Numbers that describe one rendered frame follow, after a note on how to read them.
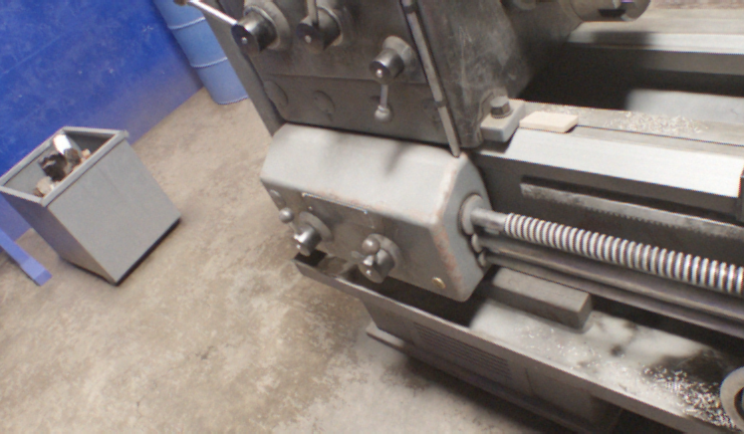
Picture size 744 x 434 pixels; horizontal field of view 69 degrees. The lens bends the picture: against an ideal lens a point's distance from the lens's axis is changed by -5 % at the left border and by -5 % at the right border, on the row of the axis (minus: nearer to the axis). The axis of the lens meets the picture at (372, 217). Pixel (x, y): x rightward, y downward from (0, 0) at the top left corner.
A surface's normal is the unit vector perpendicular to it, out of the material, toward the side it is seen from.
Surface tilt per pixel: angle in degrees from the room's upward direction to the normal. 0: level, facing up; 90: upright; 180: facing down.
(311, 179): 32
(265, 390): 0
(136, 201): 90
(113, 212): 90
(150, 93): 90
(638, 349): 0
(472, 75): 90
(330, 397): 0
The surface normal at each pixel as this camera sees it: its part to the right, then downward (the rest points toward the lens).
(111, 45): 0.73, 0.21
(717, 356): -0.34, -0.71
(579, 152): -0.62, -0.18
